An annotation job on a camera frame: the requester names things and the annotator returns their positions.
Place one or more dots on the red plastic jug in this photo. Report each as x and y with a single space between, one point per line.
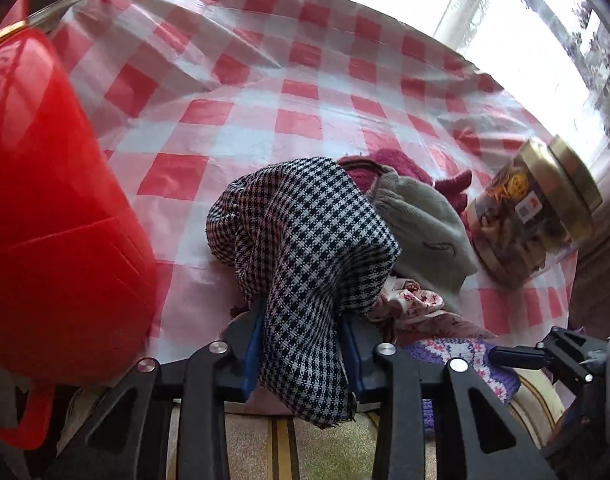
50 210

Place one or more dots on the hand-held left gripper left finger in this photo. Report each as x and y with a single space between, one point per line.
255 355

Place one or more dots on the pink floral cloth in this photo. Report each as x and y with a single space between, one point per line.
410 302

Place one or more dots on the purple white knit cloth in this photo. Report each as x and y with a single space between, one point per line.
455 350

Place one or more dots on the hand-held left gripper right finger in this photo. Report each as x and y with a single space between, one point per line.
357 370

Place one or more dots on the clear jar with gold lid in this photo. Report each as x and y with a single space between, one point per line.
530 215

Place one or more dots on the patterned mauve curtain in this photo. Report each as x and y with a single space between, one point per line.
600 240

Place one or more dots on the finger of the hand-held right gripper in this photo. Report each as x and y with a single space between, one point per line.
520 356

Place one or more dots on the maroon knit hat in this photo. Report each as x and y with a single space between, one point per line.
400 162

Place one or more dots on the beige striped cushion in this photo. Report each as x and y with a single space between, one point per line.
255 442

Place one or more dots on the red white checked tablecloth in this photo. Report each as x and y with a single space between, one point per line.
285 85

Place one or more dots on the grey glove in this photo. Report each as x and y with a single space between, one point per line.
425 230

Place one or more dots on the black white houndstooth cloth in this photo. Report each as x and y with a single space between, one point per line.
305 260

